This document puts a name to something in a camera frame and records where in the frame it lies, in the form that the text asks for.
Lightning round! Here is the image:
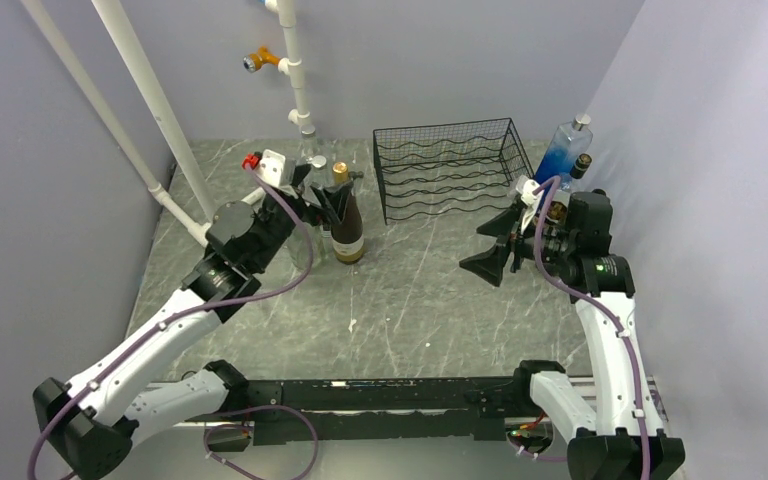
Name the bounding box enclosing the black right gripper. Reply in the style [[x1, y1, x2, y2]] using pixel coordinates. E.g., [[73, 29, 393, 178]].
[[460, 202, 576, 285]]

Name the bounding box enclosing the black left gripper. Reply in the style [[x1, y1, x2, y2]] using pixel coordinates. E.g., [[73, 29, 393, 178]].
[[250, 165, 352, 272]]

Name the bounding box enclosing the clear round glass bottle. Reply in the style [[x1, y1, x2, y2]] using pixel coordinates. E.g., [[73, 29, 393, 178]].
[[300, 124, 327, 170]]

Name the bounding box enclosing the brown bottle gold foil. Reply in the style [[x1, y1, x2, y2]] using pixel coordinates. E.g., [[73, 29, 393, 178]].
[[331, 162, 365, 264]]

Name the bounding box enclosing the clear bottle black gold cap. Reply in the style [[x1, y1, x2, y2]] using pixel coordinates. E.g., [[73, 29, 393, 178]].
[[547, 153, 593, 224]]

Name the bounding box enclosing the blue square glass bottle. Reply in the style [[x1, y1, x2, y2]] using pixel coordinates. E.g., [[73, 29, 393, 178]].
[[534, 114, 593, 201]]

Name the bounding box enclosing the clear glass bottle silver cap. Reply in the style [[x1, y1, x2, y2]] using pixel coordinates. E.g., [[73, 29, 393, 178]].
[[306, 154, 333, 239]]

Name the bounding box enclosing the clear bottle black gold label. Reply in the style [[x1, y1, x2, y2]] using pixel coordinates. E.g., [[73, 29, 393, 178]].
[[284, 223, 326, 271]]

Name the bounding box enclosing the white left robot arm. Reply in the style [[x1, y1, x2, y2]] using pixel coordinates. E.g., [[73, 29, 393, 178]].
[[26, 160, 353, 479]]

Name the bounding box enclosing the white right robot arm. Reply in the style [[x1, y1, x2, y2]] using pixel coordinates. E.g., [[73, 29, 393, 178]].
[[460, 191, 686, 479]]

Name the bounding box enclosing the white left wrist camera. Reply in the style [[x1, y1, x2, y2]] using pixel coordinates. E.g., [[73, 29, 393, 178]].
[[242, 149, 295, 189]]

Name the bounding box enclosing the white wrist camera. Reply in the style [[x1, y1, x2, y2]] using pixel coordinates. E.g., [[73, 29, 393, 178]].
[[242, 149, 295, 189], [514, 175, 541, 234]]

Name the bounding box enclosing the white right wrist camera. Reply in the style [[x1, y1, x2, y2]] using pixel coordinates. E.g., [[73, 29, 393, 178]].
[[514, 175, 541, 234]]

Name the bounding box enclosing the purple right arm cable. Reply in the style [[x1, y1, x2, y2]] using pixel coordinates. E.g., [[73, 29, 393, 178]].
[[507, 175, 656, 480]]

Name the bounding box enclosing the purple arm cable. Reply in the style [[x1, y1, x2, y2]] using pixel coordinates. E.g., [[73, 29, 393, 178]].
[[507, 175, 656, 480], [26, 165, 319, 480]]

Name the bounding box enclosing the black wire wine rack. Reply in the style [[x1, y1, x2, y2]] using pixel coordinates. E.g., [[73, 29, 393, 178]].
[[372, 118, 534, 223]]

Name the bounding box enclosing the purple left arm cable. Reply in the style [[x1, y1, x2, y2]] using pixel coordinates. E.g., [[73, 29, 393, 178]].
[[26, 165, 319, 480]]

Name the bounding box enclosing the white pvc pipe frame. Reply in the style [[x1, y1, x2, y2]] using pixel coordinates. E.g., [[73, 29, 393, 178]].
[[21, 0, 314, 247]]

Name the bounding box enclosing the aluminium extrusion rail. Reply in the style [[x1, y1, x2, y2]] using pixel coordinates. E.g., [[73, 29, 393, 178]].
[[65, 376, 683, 480]]

